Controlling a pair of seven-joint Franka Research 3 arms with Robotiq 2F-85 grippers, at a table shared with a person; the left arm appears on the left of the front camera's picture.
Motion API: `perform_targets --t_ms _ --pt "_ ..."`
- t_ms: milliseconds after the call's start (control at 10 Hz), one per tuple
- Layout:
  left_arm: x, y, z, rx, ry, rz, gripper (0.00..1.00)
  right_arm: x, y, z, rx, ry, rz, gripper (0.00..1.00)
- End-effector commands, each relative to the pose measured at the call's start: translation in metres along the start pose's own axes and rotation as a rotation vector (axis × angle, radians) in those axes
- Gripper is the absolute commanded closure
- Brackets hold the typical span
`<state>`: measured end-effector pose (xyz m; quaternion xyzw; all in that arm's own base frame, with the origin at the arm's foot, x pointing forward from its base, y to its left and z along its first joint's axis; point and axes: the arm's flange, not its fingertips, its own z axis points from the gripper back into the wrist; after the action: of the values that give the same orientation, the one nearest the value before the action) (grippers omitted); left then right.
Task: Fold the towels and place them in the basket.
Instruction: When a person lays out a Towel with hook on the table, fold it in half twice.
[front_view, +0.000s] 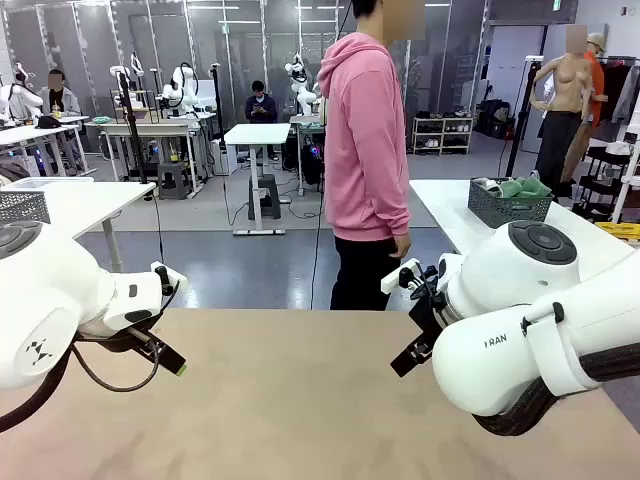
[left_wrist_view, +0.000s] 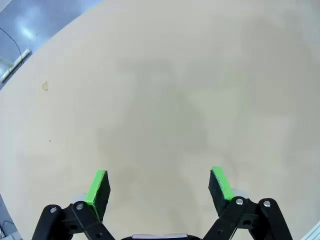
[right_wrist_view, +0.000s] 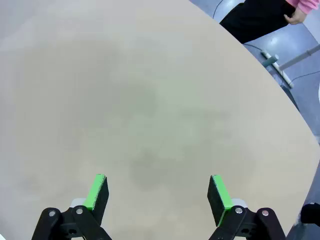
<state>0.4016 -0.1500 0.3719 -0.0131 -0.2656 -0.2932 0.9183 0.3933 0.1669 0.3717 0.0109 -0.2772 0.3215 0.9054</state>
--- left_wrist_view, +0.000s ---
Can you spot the white table leg with foot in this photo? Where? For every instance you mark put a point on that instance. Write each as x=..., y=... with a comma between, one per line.
x=17, y=62

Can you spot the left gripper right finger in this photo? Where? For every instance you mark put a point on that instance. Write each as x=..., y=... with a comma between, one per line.
x=222, y=197

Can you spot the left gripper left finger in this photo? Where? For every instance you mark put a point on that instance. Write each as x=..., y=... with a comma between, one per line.
x=96, y=197

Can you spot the aluminium profile robot base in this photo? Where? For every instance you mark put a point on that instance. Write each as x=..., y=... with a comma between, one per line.
x=313, y=233

